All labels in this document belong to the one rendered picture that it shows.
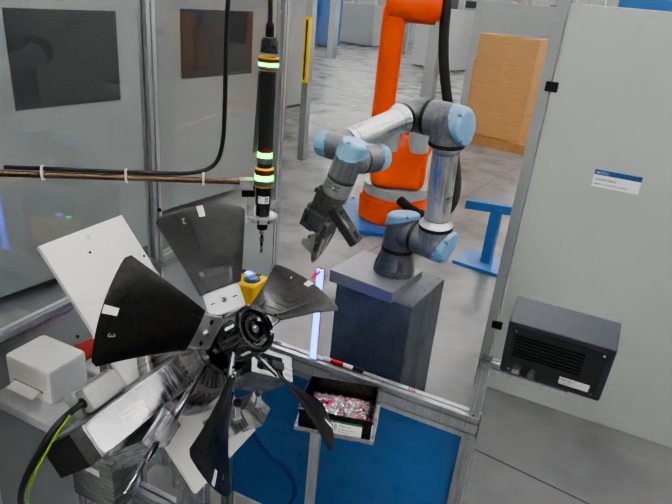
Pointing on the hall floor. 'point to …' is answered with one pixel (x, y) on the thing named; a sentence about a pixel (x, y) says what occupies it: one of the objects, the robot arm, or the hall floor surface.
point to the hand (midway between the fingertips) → (316, 258)
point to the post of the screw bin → (312, 468)
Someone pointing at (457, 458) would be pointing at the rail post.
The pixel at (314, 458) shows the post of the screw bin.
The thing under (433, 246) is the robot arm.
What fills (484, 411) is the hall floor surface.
